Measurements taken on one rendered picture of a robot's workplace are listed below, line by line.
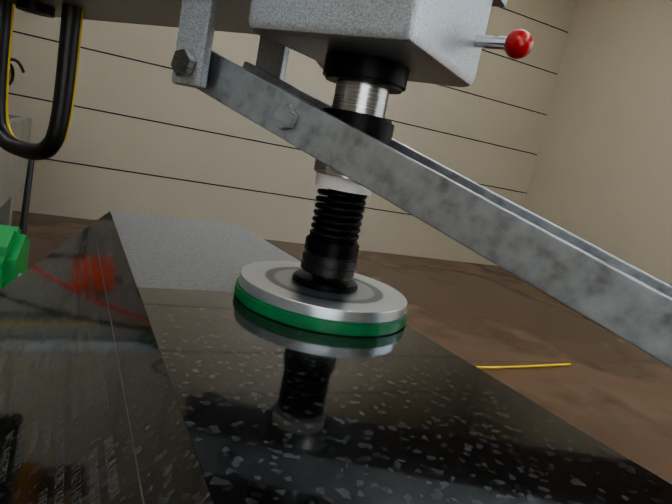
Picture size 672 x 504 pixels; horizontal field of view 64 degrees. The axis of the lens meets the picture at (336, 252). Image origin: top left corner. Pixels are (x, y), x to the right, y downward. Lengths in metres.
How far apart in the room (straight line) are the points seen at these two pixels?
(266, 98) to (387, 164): 0.18
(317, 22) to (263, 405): 0.37
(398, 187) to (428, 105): 5.84
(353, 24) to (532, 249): 0.27
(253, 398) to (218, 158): 5.15
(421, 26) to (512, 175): 6.70
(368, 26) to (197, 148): 4.98
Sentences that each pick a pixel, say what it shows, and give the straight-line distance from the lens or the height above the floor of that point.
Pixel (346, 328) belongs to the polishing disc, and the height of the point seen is 0.86.
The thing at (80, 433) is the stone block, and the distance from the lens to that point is 0.48.
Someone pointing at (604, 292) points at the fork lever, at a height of 0.97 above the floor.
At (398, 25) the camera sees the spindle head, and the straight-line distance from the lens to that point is 0.54.
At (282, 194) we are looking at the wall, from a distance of 5.74.
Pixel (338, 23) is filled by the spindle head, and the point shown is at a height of 1.16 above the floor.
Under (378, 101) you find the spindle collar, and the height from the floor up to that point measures 1.11.
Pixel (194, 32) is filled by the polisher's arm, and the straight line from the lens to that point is 0.72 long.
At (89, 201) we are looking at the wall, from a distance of 5.48.
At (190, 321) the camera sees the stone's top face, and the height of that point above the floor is 0.85.
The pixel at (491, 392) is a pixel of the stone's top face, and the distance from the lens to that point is 0.54.
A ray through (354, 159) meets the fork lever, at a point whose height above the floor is 1.04.
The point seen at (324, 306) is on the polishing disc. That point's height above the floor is 0.88.
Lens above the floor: 1.04
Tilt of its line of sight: 10 degrees down
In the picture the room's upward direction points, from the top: 11 degrees clockwise
